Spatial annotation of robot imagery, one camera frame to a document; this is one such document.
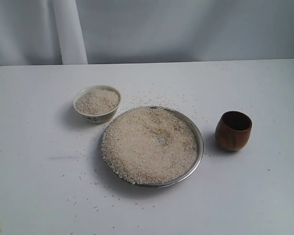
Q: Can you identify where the brown wooden cup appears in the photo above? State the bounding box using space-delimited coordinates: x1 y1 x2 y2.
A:
215 111 252 151

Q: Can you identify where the rice in steel basin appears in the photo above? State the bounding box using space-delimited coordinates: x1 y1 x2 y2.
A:
101 106 198 185

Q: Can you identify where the small cream floral bowl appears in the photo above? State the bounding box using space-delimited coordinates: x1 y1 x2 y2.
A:
73 85 122 123

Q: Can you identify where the rice in small bowl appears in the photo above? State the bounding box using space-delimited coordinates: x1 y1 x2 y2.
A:
75 89 120 116

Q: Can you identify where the large steel basin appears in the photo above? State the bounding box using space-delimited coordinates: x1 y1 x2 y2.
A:
101 105 204 188

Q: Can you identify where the white backdrop curtain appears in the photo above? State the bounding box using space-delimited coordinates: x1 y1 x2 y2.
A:
0 0 294 66

